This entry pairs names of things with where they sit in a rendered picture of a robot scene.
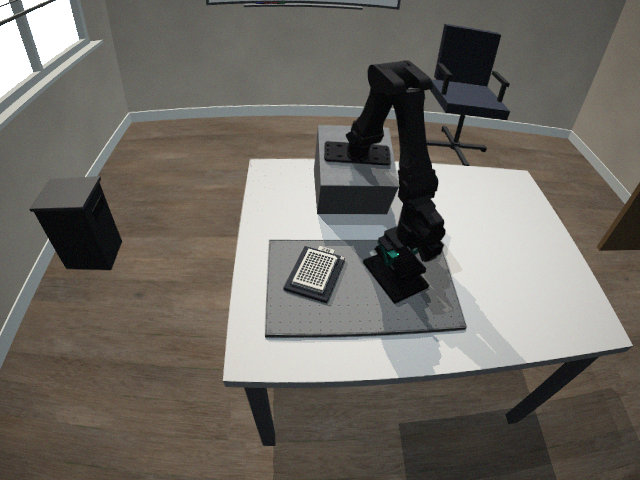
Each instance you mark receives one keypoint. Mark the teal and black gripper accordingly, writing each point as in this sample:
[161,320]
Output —
[385,245]

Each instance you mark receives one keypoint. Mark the white well plate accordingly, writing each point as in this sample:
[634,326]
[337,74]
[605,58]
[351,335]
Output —
[315,271]

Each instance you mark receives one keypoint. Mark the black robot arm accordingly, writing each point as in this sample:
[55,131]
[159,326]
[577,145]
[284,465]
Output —
[416,176]

